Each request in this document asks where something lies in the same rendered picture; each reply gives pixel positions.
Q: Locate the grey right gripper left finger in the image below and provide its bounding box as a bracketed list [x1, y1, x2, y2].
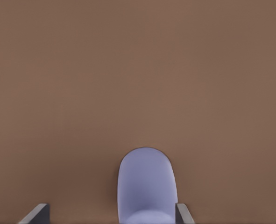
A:
[18, 203, 50, 224]

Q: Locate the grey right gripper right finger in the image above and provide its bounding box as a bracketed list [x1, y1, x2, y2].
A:
[175, 203, 196, 224]

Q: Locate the lavender blue rounded cup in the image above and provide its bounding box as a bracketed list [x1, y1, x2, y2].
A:
[117, 147, 178, 224]

